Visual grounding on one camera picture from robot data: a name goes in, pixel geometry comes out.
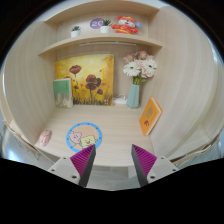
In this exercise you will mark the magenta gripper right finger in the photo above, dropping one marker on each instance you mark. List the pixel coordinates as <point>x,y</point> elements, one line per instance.
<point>150,168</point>

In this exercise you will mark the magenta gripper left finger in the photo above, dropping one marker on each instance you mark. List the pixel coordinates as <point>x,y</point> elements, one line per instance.
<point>76,168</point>

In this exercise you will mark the round cartoon mouse pad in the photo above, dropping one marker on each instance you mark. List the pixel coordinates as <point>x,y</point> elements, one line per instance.
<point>83,135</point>

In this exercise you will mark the pink computer mouse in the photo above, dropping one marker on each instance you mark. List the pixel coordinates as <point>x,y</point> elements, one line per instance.
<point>45,137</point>

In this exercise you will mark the orange book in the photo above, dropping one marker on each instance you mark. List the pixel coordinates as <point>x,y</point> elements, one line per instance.
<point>150,116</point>

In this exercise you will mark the teal flower vase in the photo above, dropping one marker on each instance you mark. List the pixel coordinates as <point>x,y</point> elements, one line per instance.
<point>133,97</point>

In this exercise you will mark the white power adapter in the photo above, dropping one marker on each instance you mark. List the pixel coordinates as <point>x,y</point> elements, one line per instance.
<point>120,99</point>

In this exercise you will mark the yellow poppy painting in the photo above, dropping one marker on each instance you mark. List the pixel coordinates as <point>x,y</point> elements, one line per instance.
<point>91,78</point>

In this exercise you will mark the light wood shelf unit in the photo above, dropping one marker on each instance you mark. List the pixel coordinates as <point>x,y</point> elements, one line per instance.
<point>188,84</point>

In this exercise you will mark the pink and white flowers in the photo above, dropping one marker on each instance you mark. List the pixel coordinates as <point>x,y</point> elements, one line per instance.
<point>139,66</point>

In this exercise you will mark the left small potted plant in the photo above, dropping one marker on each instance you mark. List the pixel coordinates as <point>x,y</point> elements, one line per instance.
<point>75,31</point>

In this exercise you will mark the small potted plant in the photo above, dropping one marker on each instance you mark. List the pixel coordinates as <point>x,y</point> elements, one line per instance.
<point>105,27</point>
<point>75,31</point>

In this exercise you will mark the right small potted plant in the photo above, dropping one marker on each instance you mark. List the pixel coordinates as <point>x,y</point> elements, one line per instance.
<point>105,27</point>

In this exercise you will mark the red plush toy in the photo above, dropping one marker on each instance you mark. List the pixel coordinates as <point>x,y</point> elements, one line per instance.
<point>126,25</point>

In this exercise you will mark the purple round sign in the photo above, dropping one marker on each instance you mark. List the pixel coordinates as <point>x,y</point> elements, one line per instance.
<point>96,23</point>

